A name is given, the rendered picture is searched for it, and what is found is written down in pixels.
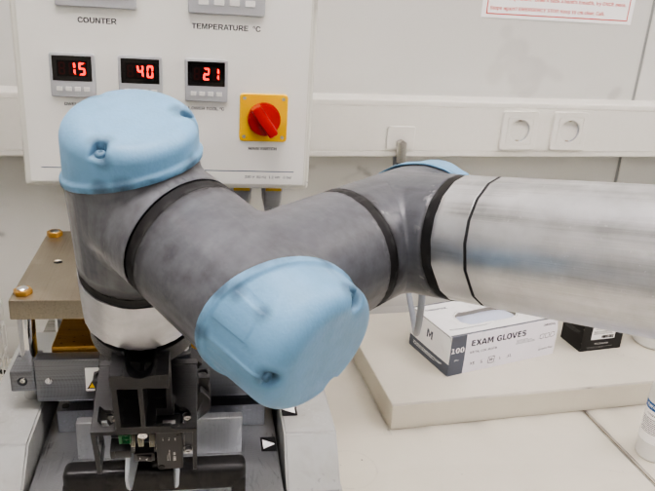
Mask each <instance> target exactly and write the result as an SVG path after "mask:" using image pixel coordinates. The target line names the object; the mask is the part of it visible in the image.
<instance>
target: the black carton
mask: <svg viewBox="0 0 655 491"><path fill-rule="evenodd" d="M622 336H623V333H620V332H615V331H610V330H604V329H599V328H594V327H589V326H585V325H580V324H574V323H569V322H563V325H562V330H561V335H560V337H561V338H562V339H563V340H565V341H566V342H567V343H568V344H570V345H571V346H572V347H573V348H575V349H576V350H577V351H578V352H587V351H594V350H603V349H612V348H620V344H621V340H622Z"/></svg>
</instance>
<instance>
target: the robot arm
mask: <svg viewBox="0 0 655 491"><path fill-rule="evenodd" d="M58 146H59V155H60V164H61V172H60V173H59V176H58V180H59V184H60V186H61V187H62V188H63V191H64V196H65V201H66V207H67V213H68V218H69V224H70V231H71V237H72V243H73V248H74V255H75V261H76V267H77V279H78V285H79V291H80V297H81V304H82V310H83V316H84V320H85V324H86V325H87V327H88V329H89V330H90V333H91V338H92V341H93V343H94V345H95V347H96V349H97V350H98V351H99V352H100V353H101V355H99V360H98V368H99V370H98V371H96V372H94V377H93V385H94V386H95V389H96V390H95V398H94V410H93V418H92V424H91V431H90V434H91V440H92V445H93V450H94V455H95V461H96V471H97V474H102V466H103V458H104V450H105V444H104V438H103V436H104V435H111V444H110V458H111V459H115V458H126V465H125V481H126V487H127V489H128V490H132V489H133V486H134V482H135V474H136V470H137V465H138V462H139V461H147V462H152V461H155V458H157V461H158V469H160V470H163V469H173V478H174V488H176V487H178V485H179V469H181V468H183V451H184V452H185V453H187V454H189V453H191V452H192V450H193V470H197V420H198V419H200V418H201V417H202V416H204V415H205V414H206V413H208V411H209V410H210V408H211V384H210V370H209V369H208V368H199V366H200V365H202V359H203V360H204V361H205V362H206V363H207V364H208V365H209V366H210V367H211V368H212V369H214V370H215V371H217V372H218V373H220V374H222V375H225V376H227V377H228V378H230V379H231V380H232V381H233V382H234V383H235V384H236V385H238V386H239V387H240V388H241V389H242V390H243V391H245V392H246V393H247V394H248V395H249V396H250V397H252V398H253V399H254V400H255V401H256V402H258V403H260V404H261V405H263V406H266V407H269V408H273V409H288V408H292V407H295V406H298V405H300V404H303V403H305V402H307V401H308V400H310V399H312V398H313V397H315V396H317V395H318V394H319V393H321V392H322V391H323V390H324V389H325V387H326V385H327V384H328V382H329V381H330V380H331V379H332V378H334V377H337V376H339V375H340V374H341V372H342V371H343V370H344V369H345V368H346V366H347V365H348V364H349V362H350V361H351V360H352V358H353V357H354V355H355V353H356V352H357V351H358V349H359V348H360V346H361V344H362V342H363V340H364V337H365V335H366V330H367V326H368V320H369V311H371V310H372V309H374V308H376V307H378V306H380V305H381V304H383V303H385V302H387V301H389V300H391V299H393V298H395V297H396V296H398V295H400V294H404V293H415V294H420V295H425V296H431V297H436V298H441V299H446V300H450V301H458V302H464V303H469V304H474V305H479V306H484V307H489V308H494V309H499V310H504V311H509V312H514V313H520V314H525V315H530V316H534V317H539V318H544V319H550V320H555V321H564V322H569V323H574V324H580V325H585V326H589V327H594V328H599V329H604V330H610V331H615V332H620V333H625V334H630V335H634V336H640V337H645V338H650V339H655V184H638V183H619V182H599V181H580V180H560V179H541V178H521V177H502V176H482V175H469V174H468V173H467V172H465V171H463V170H462V169H460V168H458V167H457V166H455V165H454V164H453V163H450V162H447V161H442V160H425V161H421V162H406V163H401V164H397V165H394V166H392V167H389V168H388V169H386V170H383V171H382V172H380V173H379V174H376V175H372V176H369V177H366V178H363V179H360V180H357V181H354V182H351V183H348V184H345V185H342V186H339V187H336V188H333V189H330V190H327V191H325V192H323V193H320V194H316V195H313V196H310V197H307V198H304V199H301V200H298V201H295V202H292V203H289V204H286V205H283V206H279V207H277V208H272V209H269V210H266V211H262V210H258V209H256V208H254V207H253V206H251V205H250V204H249V203H247V202H246V201H245V200H243V199H242V198H241V197H240V196H238V195H237V194H236V193H234V192H233V191H232V190H230V189H229V188H228V187H226V186H225V185H224V184H222V183H221V182H220V181H218V180H217V179H216V178H214V177H213V176H212V175H210V174H209V173H208V172H206V171H205V170H204V169H203V167H202V165H201V162H200V160H201V159H202V157H203V149H204V147H203V145H202V143H201V142H200V138H199V126H198V123H197V121H196V118H195V116H194V114H193V113H192V111H191V110H190V109H189V108H188V107H187V106H186V105H184V104H183V103H182V102H180V101H179V100H177V99H175V98H173V97H171V96H169V95H166V94H161V93H157V92H152V91H147V90H116V91H110V92H105V93H104V94H99V95H95V96H90V97H88V98H86V99H84V100H82V101H80V102H79V103H77V104H76V105H75V106H73V107H72V108H71V109H70V110H69V111H68V112H67V113H66V114H65V116H64V117H63V119H62V121H61V123H60V126H59V129H58ZM191 344H192V345H193V346H194V347H195V348H196V349H197V350H198V351H197V350H195V349H193V348H191ZM105 420H106V421H107V424H108V425H109V426H108V427H103V426H102V425H101V421H105ZM97 436H98V441H99V444H97Z"/></svg>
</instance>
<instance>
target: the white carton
mask: <svg viewBox="0 0 655 491"><path fill-rule="evenodd" d="M557 333H558V321H555V320H550V319H544V318H539V317H534V316H530V315H525V314H520V313H514V312H509V311H504V310H499V309H494V308H489V307H484V306H479V305H474V304H469V303H464V302H458V301H444V302H440V303H434V304H428V305H425V309H424V316H423V322H422V327H421V331H420V334H419V335H418V336H414V335H413V334H412V328H411V329H410V336H409V344H410V345H411V346H412V347H413V348H414V349H415V350H417V351H418V352H419V353H420V354H421V355H422V356H423V357H424V358H425V359H427V360H428V361H429V362H430V363H431V364H432V365H433V366H435V367H436V368H437V369H438V370H439V371H440V372H441V373H442V374H444V375H445V376H446V377H448V376H452V375H457V374H461V373H466V372H470V371H475V370H480V369H484V368H489V367H492V366H497V365H501V364H506V363H511V362H515V361H520V360H524V359H532V358H537V357H542V356H545V355H550V354H552V353H553V351H554V347H555V343H556V338H557Z"/></svg>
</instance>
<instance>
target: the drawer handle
mask: <svg viewBox="0 0 655 491"><path fill-rule="evenodd" d="M125 465H126V460H109V461H103V466H102V474H97V471H96V461H88V462H71V463H68V464H67V465H66V466H65V468H64V472H63V476H62V479H63V486H62V491H173V490H191V489H209V488H227V487H231V491H246V460H245V458H244V456H243V455H240V454H234V455H213V456H197V470H193V457H183V468H181V469H179V485H178V487H176V488H174V478H173V469H163V470H160V469H158V461H157V458H155V461H152V462H147V461H139V462H138V465H137V470H136V474H135V482H134V486H133V489H132V490H128V489H127V487H126V481H125Z"/></svg>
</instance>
